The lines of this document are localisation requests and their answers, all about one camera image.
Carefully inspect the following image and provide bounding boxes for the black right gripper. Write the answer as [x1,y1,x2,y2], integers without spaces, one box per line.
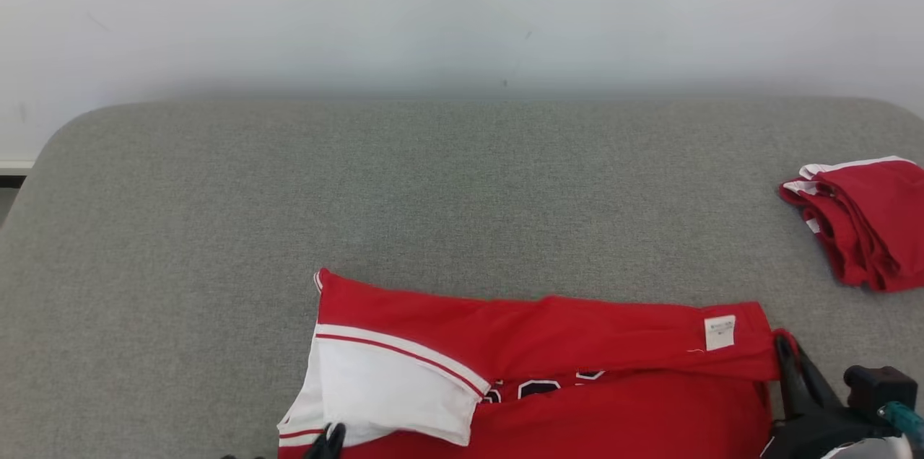
[761,334,900,459]

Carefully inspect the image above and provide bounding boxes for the red shorts white stripe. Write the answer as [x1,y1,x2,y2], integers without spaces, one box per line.
[777,155,924,294]

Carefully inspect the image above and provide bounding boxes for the red jersey white sleeves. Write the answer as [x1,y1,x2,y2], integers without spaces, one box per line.
[277,268,800,459]

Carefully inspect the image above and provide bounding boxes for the teal camera cable plug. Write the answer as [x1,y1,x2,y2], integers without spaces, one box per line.
[877,401,924,440]

